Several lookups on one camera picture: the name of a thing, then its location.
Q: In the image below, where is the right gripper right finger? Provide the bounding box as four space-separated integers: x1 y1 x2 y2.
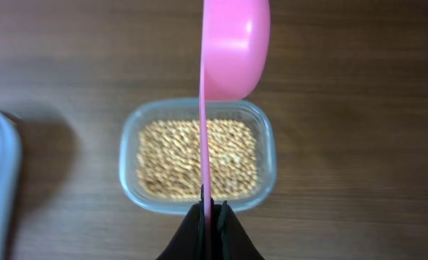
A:
211 201 264 260

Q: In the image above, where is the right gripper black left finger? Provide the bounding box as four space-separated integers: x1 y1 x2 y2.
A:
156 186 204 260

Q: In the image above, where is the pink plastic scoop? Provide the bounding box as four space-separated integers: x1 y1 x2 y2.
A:
199 0 270 259

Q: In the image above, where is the clear plastic soybean container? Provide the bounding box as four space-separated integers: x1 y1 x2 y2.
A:
119 98 277 215

